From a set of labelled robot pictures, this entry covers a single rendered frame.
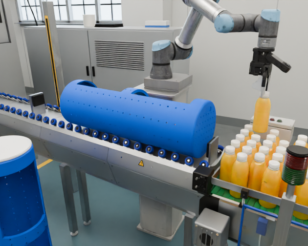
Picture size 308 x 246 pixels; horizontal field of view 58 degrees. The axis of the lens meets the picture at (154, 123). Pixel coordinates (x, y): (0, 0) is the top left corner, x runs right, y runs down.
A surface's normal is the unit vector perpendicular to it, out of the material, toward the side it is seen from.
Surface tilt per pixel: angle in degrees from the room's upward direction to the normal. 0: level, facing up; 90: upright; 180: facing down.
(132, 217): 0
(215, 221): 0
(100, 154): 70
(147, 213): 90
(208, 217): 0
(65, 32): 90
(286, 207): 90
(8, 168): 90
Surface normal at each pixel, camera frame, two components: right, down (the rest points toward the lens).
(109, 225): -0.01, -0.93
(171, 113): -0.43, -0.34
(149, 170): -0.51, -0.01
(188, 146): -0.52, 0.55
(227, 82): -0.46, 0.33
